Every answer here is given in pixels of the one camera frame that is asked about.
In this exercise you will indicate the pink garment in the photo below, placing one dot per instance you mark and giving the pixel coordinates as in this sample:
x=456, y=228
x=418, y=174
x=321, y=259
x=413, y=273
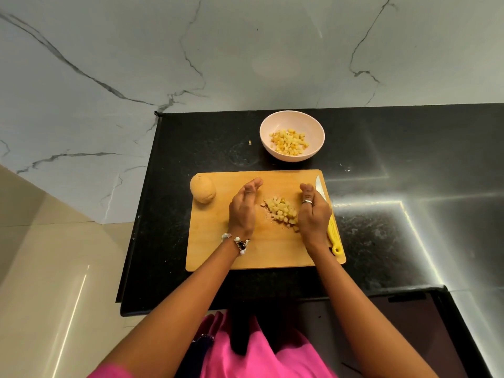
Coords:
x=260, y=360

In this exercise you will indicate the wooden cutting board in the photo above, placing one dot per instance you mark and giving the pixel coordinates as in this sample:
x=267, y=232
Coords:
x=220, y=240

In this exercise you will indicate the person's right forearm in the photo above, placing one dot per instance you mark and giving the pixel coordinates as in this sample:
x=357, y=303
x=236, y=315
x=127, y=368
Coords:
x=354, y=307

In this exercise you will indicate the person's left fingers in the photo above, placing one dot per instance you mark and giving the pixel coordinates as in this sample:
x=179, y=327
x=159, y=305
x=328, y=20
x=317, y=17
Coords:
x=252, y=185

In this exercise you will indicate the person's right hand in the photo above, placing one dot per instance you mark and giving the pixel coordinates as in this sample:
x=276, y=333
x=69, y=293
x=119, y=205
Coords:
x=315, y=224

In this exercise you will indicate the whole peeled potato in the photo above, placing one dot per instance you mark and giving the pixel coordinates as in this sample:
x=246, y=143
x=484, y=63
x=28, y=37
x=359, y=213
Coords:
x=202, y=188

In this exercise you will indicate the person's left hand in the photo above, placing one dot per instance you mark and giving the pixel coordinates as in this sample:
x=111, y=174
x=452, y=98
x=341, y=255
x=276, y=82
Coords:
x=242, y=214

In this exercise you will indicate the diced potato heap in bowl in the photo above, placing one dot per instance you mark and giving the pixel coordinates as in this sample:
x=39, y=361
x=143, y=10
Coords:
x=288, y=142

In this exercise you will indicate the pile of diced potato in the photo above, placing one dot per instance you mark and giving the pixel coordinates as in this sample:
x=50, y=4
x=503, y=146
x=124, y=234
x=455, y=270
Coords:
x=281, y=210

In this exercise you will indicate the dark cabinet front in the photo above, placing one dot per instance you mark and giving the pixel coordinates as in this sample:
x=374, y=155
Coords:
x=409, y=334

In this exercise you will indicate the person's left forearm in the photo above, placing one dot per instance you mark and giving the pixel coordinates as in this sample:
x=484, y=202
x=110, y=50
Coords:
x=177, y=307

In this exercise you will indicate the person's right fingers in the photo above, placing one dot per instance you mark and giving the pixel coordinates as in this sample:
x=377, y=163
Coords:
x=307, y=193

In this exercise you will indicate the pink bowl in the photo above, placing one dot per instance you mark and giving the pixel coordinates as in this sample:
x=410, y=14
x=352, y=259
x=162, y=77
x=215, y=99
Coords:
x=275, y=123

